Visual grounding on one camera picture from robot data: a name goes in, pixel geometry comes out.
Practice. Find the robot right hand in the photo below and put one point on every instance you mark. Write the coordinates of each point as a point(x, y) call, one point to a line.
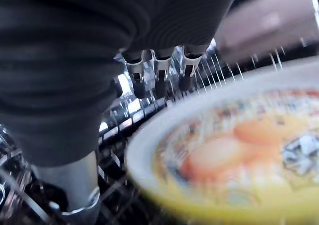
point(74, 60)

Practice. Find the yellow patterned ceramic plate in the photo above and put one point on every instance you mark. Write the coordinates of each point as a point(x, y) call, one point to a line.
point(229, 145)

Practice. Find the brown cabinet panel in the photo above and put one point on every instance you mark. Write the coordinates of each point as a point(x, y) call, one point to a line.
point(266, 23)

